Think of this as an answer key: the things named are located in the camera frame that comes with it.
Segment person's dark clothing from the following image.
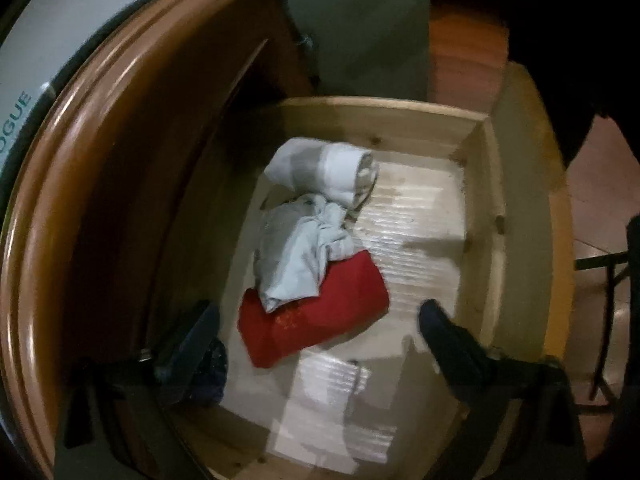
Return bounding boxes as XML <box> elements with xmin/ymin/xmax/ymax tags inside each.
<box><xmin>505</xmin><ymin>0</ymin><xmax>640</xmax><ymax>171</ymax></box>

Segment wooden nightstand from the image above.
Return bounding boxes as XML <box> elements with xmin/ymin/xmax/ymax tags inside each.
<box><xmin>0</xmin><ymin>0</ymin><xmax>321</xmax><ymax>480</ymax></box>

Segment black metal frame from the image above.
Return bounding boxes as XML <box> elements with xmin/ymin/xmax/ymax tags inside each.
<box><xmin>575</xmin><ymin>215</ymin><xmax>640</xmax><ymax>401</ymax></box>

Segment light grey underwear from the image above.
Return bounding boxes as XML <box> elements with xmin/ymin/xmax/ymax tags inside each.
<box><xmin>252</xmin><ymin>192</ymin><xmax>358</xmax><ymax>313</ymax></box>

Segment white underwear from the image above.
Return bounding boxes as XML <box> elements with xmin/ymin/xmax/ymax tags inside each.
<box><xmin>263</xmin><ymin>137</ymin><xmax>380</xmax><ymax>211</ymax></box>

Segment wooden drawer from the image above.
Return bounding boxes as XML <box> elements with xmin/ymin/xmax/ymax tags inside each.
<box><xmin>165</xmin><ymin>95</ymin><xmax>576</xmax><ymax>480</ymax></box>

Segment white cardboard box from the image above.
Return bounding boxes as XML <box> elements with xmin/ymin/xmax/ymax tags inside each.
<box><xmin>0</xmin><ymin>0</ymin><xmax>146</xmax><ymax>176</ymax></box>

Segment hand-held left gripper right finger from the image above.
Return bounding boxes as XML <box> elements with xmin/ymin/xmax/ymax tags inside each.
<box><xmin>417</xmin><ymin>300</ymin><xmax>586</xmax><ymax>480</ymax></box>

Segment red underwear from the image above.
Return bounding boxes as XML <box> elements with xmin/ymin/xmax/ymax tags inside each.
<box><xmin>237</xmin><ymin>250</ymin><xmax>391</xmax><ymax>368</ymax></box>

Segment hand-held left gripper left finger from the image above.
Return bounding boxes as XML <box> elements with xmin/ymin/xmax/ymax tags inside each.
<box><xmin>55</xmin><ymin>300</ymin><xmax>223</xmax><ymax>461</ymax></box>

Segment navy blue floral underwear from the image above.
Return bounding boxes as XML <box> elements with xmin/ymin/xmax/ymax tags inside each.
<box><xmin>192</xmin><ymin>337</ymin><xmax>228</xmax><ymax>406</ymax></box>

